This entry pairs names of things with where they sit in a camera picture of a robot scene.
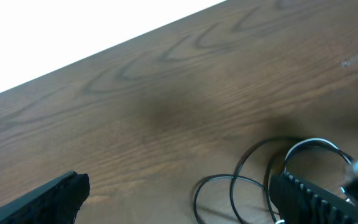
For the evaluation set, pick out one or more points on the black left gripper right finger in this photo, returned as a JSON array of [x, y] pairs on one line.
[[300, 201]]

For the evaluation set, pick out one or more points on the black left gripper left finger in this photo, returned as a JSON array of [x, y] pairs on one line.
[[57, 201]]

